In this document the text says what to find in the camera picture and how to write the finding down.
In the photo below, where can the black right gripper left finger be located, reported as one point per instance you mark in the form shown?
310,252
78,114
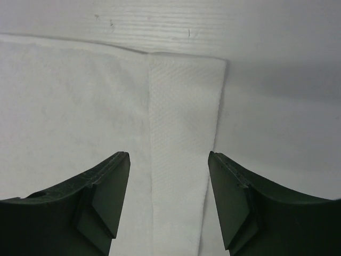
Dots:
79,216

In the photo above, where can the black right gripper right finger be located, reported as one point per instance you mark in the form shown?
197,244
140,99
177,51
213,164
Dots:
260,217

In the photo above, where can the white terry towel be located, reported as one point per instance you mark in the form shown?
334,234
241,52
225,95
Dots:
66,106

